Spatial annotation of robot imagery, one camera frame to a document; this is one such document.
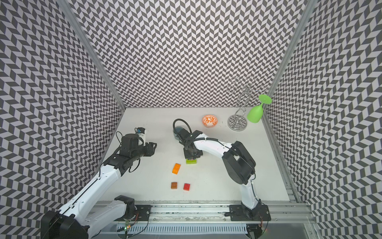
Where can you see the brown square lego brick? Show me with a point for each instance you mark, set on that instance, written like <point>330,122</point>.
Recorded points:
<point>174,185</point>

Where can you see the green plastic wine glass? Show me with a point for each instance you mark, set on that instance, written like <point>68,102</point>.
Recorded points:
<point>256,112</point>

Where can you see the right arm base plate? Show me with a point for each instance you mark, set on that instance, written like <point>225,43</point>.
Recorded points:
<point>242,213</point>

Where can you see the lime long lego brick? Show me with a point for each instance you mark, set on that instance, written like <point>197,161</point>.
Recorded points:
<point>191,161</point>

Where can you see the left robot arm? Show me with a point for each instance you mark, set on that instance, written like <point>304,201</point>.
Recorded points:
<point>73,221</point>

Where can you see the teal ceramic cup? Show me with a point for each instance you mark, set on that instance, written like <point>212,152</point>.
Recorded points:
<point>176,132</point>

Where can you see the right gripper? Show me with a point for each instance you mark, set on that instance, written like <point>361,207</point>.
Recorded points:
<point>189,157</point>

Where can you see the red square lego brick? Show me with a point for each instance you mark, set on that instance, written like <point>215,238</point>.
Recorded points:
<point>187,186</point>

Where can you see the orange patterned small bowl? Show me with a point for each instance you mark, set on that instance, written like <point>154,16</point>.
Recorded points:
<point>209,121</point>

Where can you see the aluminium front rail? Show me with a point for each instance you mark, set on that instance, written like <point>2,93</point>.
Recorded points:
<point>213,212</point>

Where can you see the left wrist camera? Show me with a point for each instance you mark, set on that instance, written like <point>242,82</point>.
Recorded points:
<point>141,132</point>

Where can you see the orange long lego brick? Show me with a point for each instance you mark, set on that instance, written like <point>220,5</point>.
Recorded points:
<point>176,168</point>

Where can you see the chrome glass holder stand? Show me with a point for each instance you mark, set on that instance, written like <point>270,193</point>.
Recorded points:
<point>238,122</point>

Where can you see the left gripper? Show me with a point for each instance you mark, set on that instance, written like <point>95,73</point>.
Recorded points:
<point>151,150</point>

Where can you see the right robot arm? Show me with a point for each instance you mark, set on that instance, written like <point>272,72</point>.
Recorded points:
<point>238,162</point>

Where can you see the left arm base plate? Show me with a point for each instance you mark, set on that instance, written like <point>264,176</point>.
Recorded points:
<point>140,212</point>

